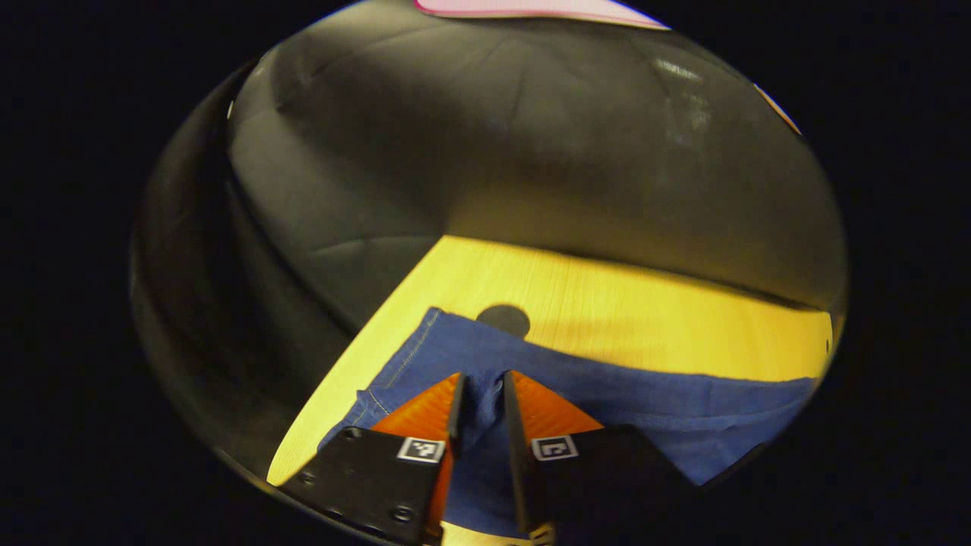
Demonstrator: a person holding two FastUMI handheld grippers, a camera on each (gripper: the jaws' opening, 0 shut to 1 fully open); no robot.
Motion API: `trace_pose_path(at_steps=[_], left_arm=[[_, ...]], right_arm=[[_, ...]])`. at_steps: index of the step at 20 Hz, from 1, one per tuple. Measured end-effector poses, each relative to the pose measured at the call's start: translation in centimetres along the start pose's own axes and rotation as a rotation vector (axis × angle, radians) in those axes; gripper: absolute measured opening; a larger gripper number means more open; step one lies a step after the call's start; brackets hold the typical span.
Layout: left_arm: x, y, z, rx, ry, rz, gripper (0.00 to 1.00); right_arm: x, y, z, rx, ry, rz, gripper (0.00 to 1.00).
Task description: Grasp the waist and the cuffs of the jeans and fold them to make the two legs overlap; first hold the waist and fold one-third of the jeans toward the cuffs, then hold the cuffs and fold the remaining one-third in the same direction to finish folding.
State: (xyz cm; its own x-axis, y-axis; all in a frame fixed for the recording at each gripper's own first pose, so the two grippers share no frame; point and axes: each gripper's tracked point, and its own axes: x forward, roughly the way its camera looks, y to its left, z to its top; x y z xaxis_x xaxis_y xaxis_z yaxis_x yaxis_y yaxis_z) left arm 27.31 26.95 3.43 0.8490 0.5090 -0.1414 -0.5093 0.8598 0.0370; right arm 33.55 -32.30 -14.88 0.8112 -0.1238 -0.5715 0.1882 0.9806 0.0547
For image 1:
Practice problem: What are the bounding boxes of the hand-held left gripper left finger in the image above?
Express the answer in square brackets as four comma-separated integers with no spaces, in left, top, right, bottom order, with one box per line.
[281,372,465,545]

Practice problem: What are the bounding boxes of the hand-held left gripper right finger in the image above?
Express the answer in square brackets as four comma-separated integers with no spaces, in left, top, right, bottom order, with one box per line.
[502,370,699,543]

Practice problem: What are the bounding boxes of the blue denim jeans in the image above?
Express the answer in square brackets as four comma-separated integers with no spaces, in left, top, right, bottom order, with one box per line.
[319,307,824,539]

